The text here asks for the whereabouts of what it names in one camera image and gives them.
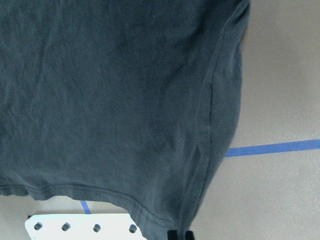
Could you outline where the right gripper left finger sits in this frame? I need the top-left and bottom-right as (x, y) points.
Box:
(167, 230), (178, 240)

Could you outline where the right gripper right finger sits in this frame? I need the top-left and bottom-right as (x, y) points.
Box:
(185, 230), (194, 240)

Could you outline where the black graphic t-shirt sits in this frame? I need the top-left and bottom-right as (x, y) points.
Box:
(0, 0), (250, 240)

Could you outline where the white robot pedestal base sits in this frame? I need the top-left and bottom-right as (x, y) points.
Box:
(24, 213), (144, 240)

